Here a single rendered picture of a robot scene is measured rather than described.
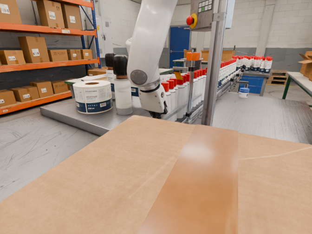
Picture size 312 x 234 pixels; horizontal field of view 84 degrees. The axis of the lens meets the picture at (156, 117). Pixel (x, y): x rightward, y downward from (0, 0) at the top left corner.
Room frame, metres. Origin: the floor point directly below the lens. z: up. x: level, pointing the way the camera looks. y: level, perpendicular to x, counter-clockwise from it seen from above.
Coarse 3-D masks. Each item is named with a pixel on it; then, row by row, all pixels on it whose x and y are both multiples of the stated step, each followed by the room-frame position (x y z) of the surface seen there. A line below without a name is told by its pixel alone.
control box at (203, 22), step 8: (192, 0) 0.90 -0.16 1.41; (200, 0) 0.84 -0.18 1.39; (232, 0) 0.79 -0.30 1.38; (192, 8) 0.89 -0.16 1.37; (232, 8) 0.80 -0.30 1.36; (192, 16) 0.89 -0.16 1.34; (200, 16) 0.84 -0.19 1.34; (208, 16) 0.79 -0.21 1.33; (232, 16) 0.80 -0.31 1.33; (192, 24) 0.88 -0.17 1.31; (200, 24) 0.83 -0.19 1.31; (208, 24) 0.78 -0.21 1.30
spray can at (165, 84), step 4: (164, 84) 0.67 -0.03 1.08; (168, 84) 0.67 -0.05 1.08; (164, 88) 0.67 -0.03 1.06; (168, 88) 0.67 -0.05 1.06; (168, 92) 0.67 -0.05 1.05; (168, 96) 0.66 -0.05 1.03; (168, 100) 0.66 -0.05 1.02; (168, 108) 0.66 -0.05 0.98; (168, 112) 0.66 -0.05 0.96; (168, 120) 0.67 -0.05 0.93
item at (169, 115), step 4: (196, 96) 0.93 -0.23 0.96; (200, 96) 0.97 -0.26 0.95; (192, 100) 0.86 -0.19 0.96; (184, 104) 0.78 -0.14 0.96; (176, 108) 0.72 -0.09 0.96; (180, 108) 0.73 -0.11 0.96; (172, 112) 0.67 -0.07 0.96; (176, 112) 0.70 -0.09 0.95; (164, 116) 0.63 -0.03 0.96; (168, 116) 0.63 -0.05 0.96
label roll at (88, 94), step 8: (96, 80) 1.06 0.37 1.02; (80, 88) 0.87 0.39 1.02; (88, 88) 0.87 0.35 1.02; (96, 88) 0.88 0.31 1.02; (104, 88) 0.92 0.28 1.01; (80, 96) 0.88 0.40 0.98; (88, 96) 0.87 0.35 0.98; (96, 96) 0.88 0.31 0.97; (104, 96) 0.91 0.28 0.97; (80, 104) 0.88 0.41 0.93; (88, 104) 0.87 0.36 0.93; (96, 104) 0.88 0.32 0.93; (104, 104) 0.91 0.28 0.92; (112, 104) 0.99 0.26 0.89; (80, 112) 0.89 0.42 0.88; (88, 112) 0.87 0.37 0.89; (96, 112) 0.88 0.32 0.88
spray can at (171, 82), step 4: (168, 80) 0.73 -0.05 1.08; (172, 80) 0.72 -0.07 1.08; (172, 84) 0.72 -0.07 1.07; (172, 88) 0.72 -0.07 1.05; (172, 92) 0.71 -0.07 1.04; (172, 96) 0.71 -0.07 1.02; (172, 100) 0.71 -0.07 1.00; (172, 104) 0.71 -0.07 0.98; (172, 108) 0.71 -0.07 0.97; (172, 116) 0.71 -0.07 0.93; (172, 120) 0.71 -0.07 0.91
